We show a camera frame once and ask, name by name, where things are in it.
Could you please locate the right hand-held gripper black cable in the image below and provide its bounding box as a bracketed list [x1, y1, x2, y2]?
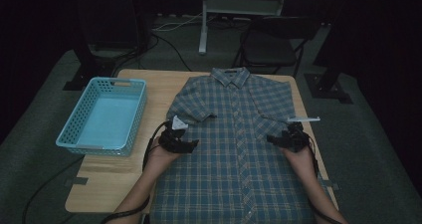
[306, 133, 343, 224]

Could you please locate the person's right hand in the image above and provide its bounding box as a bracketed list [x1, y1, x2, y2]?
[281, 144, 317, 174]

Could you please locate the thin black floor cable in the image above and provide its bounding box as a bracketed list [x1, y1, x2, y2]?
[151, 32, 193, 73]

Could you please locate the white floor cable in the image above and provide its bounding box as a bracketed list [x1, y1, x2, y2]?
[152, 12, 204, 33]

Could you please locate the person's left hand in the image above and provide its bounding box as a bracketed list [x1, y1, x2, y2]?
[146, 135, 182, 168]

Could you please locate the left hand-held gripper black cable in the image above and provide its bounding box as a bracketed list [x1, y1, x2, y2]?
[99, 120, 171, 224]

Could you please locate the turquoise plastic basket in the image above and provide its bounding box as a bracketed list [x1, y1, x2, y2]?
[55, 77, 147, 157]

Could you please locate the white metal desk frame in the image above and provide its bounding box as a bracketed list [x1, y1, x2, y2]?
[198, 0, 291, 55]

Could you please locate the blue plaid shirt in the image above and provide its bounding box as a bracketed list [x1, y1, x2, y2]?
[149, 67, 333, 224]

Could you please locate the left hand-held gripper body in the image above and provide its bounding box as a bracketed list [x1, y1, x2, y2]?
[158, 114, 195, 154]

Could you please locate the black folding chair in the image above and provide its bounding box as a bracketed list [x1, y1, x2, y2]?
[232, 16, 320, 78]

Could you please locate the hand-held gripper black cable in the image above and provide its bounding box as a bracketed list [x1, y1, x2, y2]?
[99, 120, 171, 224]
[306, 133, 343, 224]

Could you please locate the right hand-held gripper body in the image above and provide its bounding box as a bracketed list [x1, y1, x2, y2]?
[280, 115, 321, 152]

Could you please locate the black stand with base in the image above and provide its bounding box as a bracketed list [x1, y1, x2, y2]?
[63, 0, 154, 92]
[303, 0, 354, 105]

